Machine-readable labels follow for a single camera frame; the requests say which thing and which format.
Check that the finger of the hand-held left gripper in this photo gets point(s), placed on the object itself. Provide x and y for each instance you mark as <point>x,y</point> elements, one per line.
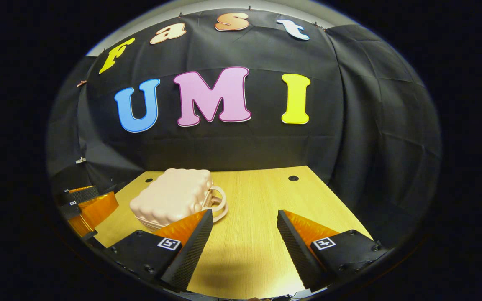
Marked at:
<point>96,211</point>
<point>80,195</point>

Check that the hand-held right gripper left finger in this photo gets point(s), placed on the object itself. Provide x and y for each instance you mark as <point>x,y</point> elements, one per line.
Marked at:
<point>193,253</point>

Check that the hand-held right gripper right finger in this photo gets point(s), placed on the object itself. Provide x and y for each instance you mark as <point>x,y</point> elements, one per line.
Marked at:
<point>297,253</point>

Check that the pink suitcase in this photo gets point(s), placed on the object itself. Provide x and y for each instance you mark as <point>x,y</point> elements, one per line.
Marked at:
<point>174,196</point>

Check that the silver clip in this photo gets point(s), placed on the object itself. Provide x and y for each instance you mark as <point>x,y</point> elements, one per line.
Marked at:
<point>80,160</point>

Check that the pink clip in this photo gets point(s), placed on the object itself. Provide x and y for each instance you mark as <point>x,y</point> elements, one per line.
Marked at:
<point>81,83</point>

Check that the black backdrop cloth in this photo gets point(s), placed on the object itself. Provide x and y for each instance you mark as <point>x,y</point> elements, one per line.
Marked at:
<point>232,146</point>

